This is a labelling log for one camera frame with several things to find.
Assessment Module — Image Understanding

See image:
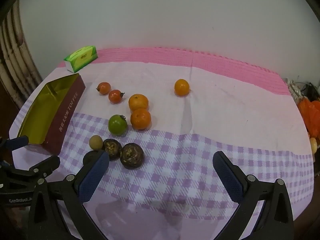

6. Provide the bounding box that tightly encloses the dark brown passion fruit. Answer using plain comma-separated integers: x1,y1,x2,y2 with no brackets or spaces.
103,139,122,161

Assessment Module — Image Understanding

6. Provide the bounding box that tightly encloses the green tomato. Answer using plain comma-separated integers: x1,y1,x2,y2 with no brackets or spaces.
108,114,127,136

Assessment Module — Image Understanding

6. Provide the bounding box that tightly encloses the large dark passion fruit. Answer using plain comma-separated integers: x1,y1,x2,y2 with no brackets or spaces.
120,143,145,170

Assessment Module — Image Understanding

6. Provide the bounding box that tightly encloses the red cherry tomato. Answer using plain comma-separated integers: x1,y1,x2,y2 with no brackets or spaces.
96,82,111,95
108,89,125,104

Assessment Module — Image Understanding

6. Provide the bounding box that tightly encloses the orange mandarin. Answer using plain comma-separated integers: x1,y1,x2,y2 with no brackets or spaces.
128,94,149,112
130,108,152,130

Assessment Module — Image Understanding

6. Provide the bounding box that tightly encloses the maroon gold toffee tin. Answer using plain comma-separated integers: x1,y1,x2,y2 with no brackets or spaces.
9,74,86,155

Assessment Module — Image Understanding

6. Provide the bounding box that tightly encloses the beige patterned curtain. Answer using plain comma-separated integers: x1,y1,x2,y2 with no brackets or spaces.
0,0,42,108

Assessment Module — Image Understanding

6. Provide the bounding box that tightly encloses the green tissue pack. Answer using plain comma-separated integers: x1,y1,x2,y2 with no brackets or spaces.
64,46,98,73

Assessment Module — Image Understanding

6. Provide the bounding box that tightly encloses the orange plastic bag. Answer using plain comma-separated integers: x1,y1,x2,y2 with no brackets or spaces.
298,98,320,138

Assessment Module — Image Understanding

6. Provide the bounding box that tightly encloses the pink purple checkered tablecloth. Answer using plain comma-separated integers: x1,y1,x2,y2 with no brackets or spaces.
11,47,315,240

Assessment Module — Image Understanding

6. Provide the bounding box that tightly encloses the small round orange kumquat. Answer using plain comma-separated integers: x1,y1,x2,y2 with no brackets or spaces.
174,79,190,96

